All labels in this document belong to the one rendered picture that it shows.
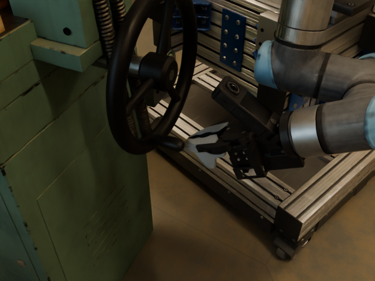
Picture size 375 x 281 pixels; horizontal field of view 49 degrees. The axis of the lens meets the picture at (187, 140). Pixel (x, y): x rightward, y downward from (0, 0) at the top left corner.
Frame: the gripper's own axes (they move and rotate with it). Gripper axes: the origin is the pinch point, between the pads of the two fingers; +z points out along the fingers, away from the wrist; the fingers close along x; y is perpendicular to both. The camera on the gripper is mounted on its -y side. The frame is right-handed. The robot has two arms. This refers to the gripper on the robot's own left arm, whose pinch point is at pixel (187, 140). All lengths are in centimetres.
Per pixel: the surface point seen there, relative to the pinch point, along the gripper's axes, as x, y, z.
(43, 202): -15.3, -0.6, 26.3
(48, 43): -7.3, -25.6, 9.1
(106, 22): -2.7, -24.3, 0.5
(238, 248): 31, 62, 30
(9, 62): -13.3, -26.0, 12.1
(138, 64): -0.1, -15.8, 1.4
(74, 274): -13.0, 23.5, 40.3
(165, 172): 52, 42, 63
